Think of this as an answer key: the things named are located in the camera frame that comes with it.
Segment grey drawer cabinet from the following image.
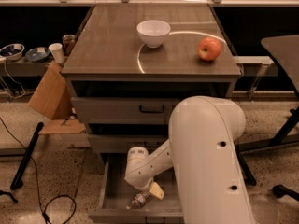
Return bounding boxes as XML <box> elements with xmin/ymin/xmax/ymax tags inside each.
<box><xmin>61</xmin><ymin>3</ymin><xmax>243</xmax><ymax>170</ymax></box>

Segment middle grey drawer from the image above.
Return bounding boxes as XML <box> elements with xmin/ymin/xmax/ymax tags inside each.
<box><xmin>88</xmin><ymin>134</ymin><xmax>167</xmax><ymax>153</ymax></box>

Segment black tripod frame right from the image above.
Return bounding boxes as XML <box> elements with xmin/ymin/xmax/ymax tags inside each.
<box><xmin>237</xmin><ymin>106</ymin><xmax>299</xmax><ymax>152</ymax></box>

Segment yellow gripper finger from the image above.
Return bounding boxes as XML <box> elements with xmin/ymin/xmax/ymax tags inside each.
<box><xmin>149</xmin><ymin>182</ymin><xmax>164</xmax><ymax>200</ymax></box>

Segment black stand leg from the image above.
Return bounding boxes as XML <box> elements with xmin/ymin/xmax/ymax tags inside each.
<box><xmin>235</xmin><ymin>146</ymin><xmax>257</xmax><ymax>186</ymax></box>
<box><xmin>10</xmin><ymin>122</ymin><xmax>44</xmax><ymax>190</ymax></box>

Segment brown cardboard box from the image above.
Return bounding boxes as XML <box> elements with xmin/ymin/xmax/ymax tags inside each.
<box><xmin>28</xmin><ymin>62</ymin><xmax>85</xmax><ymax>134</ymax></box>

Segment red apple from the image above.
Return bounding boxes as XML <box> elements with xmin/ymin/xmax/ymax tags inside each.
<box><xmin>197</xmin><ymin>37</ymin><xmax>221</xmax><ymax>62</ymax></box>

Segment white bowl on shelf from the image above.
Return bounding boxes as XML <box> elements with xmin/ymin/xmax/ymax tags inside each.
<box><xmin>0</xmin><ymin>43</ymin><xmax>24</xmax><ymax>62</ymax></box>

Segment clear plastic water bottle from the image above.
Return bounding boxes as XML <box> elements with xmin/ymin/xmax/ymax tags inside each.
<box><xmin>126</xmin><ymin>191</ymin><xmax>151</xmax><ymax>210</ymax></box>

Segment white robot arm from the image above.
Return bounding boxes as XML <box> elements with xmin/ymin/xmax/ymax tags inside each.
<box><xmin>124</xmin><ymin>96</ymin><xmax>255</xmax><ymax>224</ymax></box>

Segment black caster foot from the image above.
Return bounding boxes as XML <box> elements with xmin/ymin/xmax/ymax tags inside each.
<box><xmin>272</xmin><ymin>185</ymin><xmax>299</xmax><ymax>202</ymax></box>

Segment white paper cup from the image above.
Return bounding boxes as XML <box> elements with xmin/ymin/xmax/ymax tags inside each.
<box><xmin>49</xmin><ymin>43</ymin><xmax>64</xmax><ymax>63</ymax></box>

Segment blue bowl on shelf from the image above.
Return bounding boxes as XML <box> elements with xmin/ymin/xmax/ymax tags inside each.
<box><xmin>25</xmin><ymin>47</ymin><xmax>50</xmax><ymax>63</ymax></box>

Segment black stand leg left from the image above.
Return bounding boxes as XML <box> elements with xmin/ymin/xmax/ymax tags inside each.
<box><xmin>10</xmin><ymin>122</ymin><xmax>44</xmax><ymax>190</ymax></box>

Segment top grey drawer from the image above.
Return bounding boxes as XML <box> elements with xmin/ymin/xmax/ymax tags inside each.
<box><xmin>71</xmin><ymin>97</ymin><xmax>178</xmax><ymax>125</ymax></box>

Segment black floor cable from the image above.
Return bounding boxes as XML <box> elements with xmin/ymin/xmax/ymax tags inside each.
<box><xmin>0</xmin><ymin>117</ymin><xmax>78</xmax><ymax>224</ymax></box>

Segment grey drawer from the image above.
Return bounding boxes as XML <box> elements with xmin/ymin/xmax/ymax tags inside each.
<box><xmin>88</xmin><ymin>134</ymin><xmax>167</xmax><ymax>153</ymax></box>
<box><xmin>71</xmin><ymin>97</ymin><xmax>178</xmax><ymax>125</ymax></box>
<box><xmin>89</xmin><ymin>154</ymin><xmax>184</xmax><ymax>224</ymax></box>

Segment black stand leg right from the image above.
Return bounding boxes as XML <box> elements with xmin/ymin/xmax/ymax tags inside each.
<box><xmin>235</xmin><ymin>146</ymin><xmax>257</xmax><ymax>186</ymax></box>

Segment glass jar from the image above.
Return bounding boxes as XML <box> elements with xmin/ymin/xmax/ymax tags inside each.
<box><xmin>62</xmin><ymin>35</ymin><xmax>76</xmax><ymax>56</ymax></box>

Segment bottom grey drawer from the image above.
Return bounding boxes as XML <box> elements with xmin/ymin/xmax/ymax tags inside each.
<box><xmin>89</xmin><ymin>154</ymin><xmax>184</xmax><ymax>224</ymax></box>

